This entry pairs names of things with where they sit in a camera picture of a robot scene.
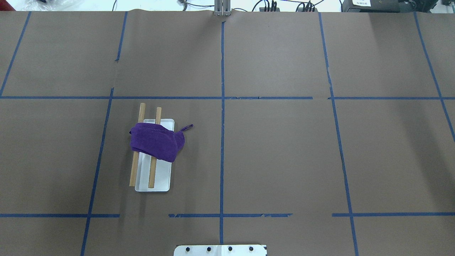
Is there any aluminium frame post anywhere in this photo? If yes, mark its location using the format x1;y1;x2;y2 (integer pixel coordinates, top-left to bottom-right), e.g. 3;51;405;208
214;0;232;16

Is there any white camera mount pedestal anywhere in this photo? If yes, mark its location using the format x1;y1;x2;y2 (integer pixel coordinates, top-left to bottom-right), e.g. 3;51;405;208
173;244;268;256

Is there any white wooden towel rack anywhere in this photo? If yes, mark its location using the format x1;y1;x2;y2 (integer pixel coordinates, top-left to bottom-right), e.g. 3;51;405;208
129;103;175;192

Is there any black power box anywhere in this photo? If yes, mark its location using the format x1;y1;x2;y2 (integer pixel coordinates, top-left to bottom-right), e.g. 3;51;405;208
342;0;400;13

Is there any purple towel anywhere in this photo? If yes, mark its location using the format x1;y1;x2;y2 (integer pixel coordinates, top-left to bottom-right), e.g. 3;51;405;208
129;123;194;162

